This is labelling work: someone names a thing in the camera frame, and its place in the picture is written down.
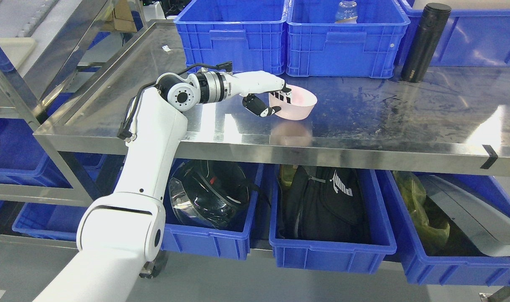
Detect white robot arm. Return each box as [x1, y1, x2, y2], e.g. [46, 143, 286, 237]
[35, 73, 201, 302]

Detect pink plastic bowl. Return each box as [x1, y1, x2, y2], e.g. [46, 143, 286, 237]
[269, 85, 318, 120]

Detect blue crate top left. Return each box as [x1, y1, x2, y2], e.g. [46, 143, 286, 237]
[174, 0, 289, 75]

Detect black puma backpack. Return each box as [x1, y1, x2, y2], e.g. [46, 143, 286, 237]
[278, 166, 370, 244]

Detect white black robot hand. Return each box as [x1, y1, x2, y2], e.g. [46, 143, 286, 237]
[225, 70, 293, 117]

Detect blue bin with backpack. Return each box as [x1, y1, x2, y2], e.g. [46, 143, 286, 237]
[268, 166, 397, 274]

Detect clear plastic bottle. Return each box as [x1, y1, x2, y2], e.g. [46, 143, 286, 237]
[334, 0, 358, 23]

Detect cream plastic tray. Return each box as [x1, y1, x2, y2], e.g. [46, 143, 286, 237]
[0, 37, 38, 77]

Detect stainless steel table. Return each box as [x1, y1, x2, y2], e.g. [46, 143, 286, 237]
[34, 22, 510, 196]

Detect black thermos bottle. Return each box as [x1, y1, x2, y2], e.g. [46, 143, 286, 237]
[400, 3, 451, 83]

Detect stainless steel shelf rack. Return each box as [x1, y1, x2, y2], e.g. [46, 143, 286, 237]
[0, 0, 175, 252]

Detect blue crate top middle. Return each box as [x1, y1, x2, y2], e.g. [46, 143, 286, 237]
[286, 0, 411, 78]

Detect blue bin lower left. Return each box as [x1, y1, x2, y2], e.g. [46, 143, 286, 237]
[11, 203, 87, 242]

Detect black motorcycle helmet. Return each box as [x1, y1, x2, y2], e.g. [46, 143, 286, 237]
[167, 160, 254, 230]

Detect blue crate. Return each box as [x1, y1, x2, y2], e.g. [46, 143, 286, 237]
[398, 0, 510, 68]
[286, 0, 411, 78]
[174, 0, 289, 75]

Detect grey flat device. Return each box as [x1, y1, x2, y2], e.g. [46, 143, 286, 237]
[418, 174, 510, 257]

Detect blue bin lower right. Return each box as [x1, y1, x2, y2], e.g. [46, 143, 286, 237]
[375, 170, 510, 286]

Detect yellow plastic bag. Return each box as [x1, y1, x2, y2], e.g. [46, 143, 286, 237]
[392, 171, 450, 255]

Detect blue crate top right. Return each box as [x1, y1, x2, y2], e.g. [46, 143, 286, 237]
[398, 0, 510, 68]

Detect blue bin with helmet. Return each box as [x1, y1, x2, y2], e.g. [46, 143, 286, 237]
[161, 159, 269, 260]

